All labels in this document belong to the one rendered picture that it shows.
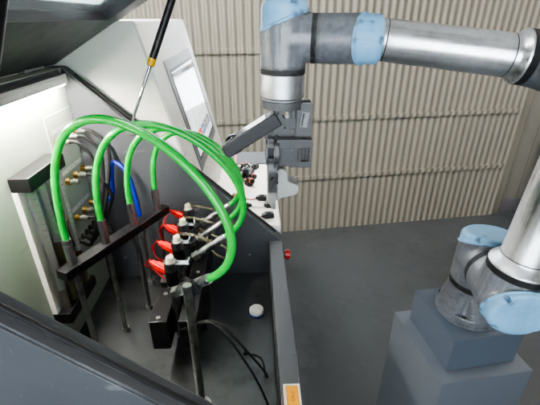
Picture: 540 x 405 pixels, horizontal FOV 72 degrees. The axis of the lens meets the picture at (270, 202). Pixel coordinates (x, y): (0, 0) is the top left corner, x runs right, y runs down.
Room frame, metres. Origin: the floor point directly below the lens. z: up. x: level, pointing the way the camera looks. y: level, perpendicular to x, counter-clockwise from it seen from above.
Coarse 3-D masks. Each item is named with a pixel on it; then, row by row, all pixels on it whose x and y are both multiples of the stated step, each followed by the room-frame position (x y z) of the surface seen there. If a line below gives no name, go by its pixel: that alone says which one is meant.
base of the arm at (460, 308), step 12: (444, 288) 0.73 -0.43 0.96; (456, 288) 0.70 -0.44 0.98; (444, 300) 0.71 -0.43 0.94; (456, 300) 0.68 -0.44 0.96; (468, 300) 0.67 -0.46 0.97; (444, 312) 0.69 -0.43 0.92; (456, 312) 0.67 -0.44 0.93; (468, 312) 0.66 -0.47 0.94; (456, 324) 0.66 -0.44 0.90; (468, 324) 0.65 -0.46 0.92; (480, 324) 0.64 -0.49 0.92
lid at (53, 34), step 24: (24, 0) 0.57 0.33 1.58; (48, 0) 0.63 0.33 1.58; (72, 0) 0.71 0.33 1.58; (96, 0) 0.80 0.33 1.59; (120, 0) 0.92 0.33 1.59; (144, 0) 0.98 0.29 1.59; (24, 24) 0.59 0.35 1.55; (48, 24) 0.66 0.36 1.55; (72, 24) 0.76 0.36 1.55; (96, 24) 0.89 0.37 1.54; (24, 48) 0.69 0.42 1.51; (48, 48) 0.80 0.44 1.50; (72, 48) 0.95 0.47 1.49; (0, 72) 0.72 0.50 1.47; (24, 72) 0.83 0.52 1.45
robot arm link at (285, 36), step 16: (272, 0) 0.63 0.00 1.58; (288, 0) 0.62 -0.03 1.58; (304, 0) 0.64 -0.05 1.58; (272, 16) 0.62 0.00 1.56; (288, 16) 0.62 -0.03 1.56; (304, 16) 0.63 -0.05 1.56; (272, 32) 0.62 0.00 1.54; (288, 32) 0.62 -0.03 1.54; (304, 32) 0.62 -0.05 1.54; (272, 48) 0.62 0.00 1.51; (288, 48) 0.62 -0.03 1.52; (304, 48) 0.62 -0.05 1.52; (272, 64) 0.62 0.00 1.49; (288, 64) 0.62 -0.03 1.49; (304, 64) 0.64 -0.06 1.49
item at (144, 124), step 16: (160, 128) 0.72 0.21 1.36; (176, 128) 0.72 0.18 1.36; (96, 160) 0.71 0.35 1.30; (96, 176) 0.71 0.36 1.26; (96, 192) 0.71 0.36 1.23; (240, 192) 0.72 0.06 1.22; (96, 208) 0.71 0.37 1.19; (240, 208) 0.73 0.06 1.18; (240, 224) 0.72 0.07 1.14; (224, 240) 0.72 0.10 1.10; (192, 256) 0.72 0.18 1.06
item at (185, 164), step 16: (64, 128) 0.60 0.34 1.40; (128, 128) 0.55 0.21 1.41; (64, 144) 0.61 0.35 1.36; (160, 144) 0.53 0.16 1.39; (176, 160) 0.52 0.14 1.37; (192, 176) 0.51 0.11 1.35; (208, 192) 0.50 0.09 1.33; (224, 208) 0.50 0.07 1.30; (64, 224) 0.63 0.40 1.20; (224, 224) 0.49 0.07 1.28; (64, 240) 0.63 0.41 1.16; (224, 272) 0.50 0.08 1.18
